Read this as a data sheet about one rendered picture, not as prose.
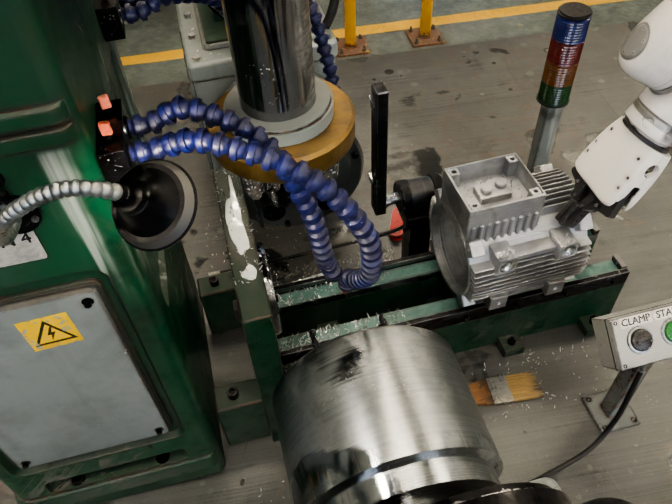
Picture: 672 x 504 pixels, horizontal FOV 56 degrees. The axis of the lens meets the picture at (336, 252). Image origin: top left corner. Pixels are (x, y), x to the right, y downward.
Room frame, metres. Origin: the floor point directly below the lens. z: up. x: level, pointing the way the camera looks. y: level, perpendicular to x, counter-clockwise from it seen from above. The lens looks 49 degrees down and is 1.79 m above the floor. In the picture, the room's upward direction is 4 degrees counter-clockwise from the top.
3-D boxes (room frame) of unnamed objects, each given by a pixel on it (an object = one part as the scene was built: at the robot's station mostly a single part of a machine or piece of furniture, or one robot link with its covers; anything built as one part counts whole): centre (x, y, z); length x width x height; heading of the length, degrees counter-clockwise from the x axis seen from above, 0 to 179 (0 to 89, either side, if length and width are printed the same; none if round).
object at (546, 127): (1.04, -0.45, 1.01); 0.08 x 0.08 x 0.42; 12
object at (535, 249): (0.70, -0.28, 1.02); 0.20 x 0.19 x 0.19; 103
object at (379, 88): (0.80, -0.08, 1.12); 0.04 x 0.03 x 0.26; 102
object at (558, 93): (1.04, -0.45, 1.05); 0.06 x 0.06 x 0.04
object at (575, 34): (1.04, -0.45, 1.19); 0.06 x 0.06 x 0.04
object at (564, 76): (1.04, -0.45, 1.10); 0.06 x 0.06 x 0.04
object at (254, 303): (0.61, 0.17, 0.97); 0.30 x 0.11 x 0.34; 12
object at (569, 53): (1.04, -0.45, 1.14); 0.06 x 0.06 x 0.04
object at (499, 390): (0.53, -0.24, 0.80); 0.21 x 0.05 x 0.01; 96
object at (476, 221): (0.69, -0.24, 1.11); 0.12 x 0.11 x 0.07; 103
